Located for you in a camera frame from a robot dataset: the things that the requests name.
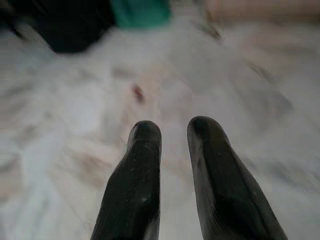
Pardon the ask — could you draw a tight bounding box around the green cup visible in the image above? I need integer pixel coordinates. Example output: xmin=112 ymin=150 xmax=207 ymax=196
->
xmin=111 ymin=0 xmax=173 ymax=28

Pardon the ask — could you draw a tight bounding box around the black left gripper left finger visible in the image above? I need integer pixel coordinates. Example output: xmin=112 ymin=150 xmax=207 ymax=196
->
xmin=90 ymin=120 xmax=162 ymax=240

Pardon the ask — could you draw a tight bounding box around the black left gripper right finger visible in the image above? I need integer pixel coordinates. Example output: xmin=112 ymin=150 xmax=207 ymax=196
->
xmin=186 ymin=115 xmax=289 ymax=240

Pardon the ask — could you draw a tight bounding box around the black round object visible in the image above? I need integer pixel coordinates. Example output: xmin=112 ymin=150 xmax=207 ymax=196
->
xmin=0 ymin=0 xmax=118 ymax=54

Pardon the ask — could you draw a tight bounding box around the white patterned tablecloth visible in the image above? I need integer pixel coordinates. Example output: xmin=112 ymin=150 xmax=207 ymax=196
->
xmin=0 ymin=14 xmax=320 ymax=240

